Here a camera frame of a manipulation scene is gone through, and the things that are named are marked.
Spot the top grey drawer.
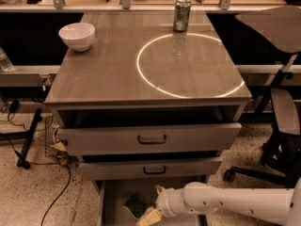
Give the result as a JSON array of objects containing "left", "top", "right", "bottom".
[{"left": 58, "top": 123, "right": 242, "bottom": 155}]

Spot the white ceramic bowl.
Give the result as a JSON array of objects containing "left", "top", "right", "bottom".
[{"left": 58, "top": 23, "right": 95, "bottom": 52}]

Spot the middle grey drawer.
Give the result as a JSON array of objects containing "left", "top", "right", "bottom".
[{"left": 80, "top": 157, "right": 222, "bottom": 181}]

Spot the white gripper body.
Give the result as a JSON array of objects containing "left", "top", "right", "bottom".
[{"left": 156, "top": 188, "right": 188, "bottom": 218}]

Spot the grey drawer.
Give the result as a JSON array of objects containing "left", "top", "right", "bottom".
[
  {"left": 98, "top": 177, "right": 209, "bottom": 226},
  {"left": 80, "top": 157, "right": 222, "bottom": 181},
  {"left": 58, "top": 123, "right": 242, "bottom": 155}
]

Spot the green soda can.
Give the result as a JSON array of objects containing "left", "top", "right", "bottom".
[{"left": 173, "top": 0, "right": 191, "bottom": 32}]

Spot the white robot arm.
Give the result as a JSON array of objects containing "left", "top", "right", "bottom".
[{"left": 136, "top": 182, "right": 301, "bottom": 226}]

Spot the green yellow sponge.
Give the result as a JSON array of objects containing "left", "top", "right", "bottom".
[{"left": 123, "top": 194, "right": 148, "bottom": 219}]

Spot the grey drawer cabinet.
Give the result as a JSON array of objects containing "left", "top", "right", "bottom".
[{"left": 44, "top": 10, "right": 253, "bottom": 186}]

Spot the bottom grey drawer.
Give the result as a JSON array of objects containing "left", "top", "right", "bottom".
[{"left": 98, "top": 177, "right": 209, "bottom": 226}]

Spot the black stand leg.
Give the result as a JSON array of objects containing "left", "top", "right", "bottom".
[{"left": 0, "top": 108, "right": 42, "bottom": 170}]

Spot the wire mesh basket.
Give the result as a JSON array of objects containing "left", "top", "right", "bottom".
[{"left": 45, "top": 116, "right": 69, "bottom": 165}]

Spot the black floor cable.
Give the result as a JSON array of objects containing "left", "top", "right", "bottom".
[{"left": 0, "top": 110, "right": 71, "bottom": 226}]

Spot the black office chair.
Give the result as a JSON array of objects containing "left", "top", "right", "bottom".
[{"left": 224, "top": 6, "right": 301, "bottom": 188}]

